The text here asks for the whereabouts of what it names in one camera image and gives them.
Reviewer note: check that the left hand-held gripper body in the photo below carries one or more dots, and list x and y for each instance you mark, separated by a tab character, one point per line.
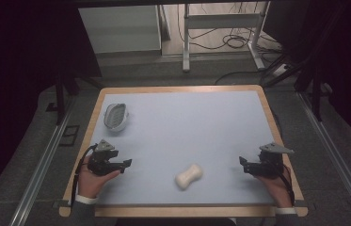
101	161

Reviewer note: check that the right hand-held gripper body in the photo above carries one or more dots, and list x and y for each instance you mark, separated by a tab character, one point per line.
270	163

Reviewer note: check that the person's left hand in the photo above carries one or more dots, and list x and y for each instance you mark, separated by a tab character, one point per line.
90	183

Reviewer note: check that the person's right hand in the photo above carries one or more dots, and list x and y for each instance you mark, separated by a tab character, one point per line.
276	190

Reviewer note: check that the black floor plate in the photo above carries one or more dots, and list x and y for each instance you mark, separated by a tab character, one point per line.
69	135

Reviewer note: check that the pale grey table mat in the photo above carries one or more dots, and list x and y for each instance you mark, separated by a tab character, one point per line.
182	132

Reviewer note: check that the black tripod stand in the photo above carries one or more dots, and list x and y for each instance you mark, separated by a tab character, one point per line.
66	91
308	72

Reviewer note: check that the white power strip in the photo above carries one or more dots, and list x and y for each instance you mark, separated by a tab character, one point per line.
280	70

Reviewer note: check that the white cabinet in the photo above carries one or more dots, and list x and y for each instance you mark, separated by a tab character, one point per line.
121	29

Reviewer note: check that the aluminium floor rail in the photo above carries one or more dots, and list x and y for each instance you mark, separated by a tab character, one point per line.
336	157
39	171

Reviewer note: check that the white metal stand frame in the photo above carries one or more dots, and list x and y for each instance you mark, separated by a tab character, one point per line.
223	21

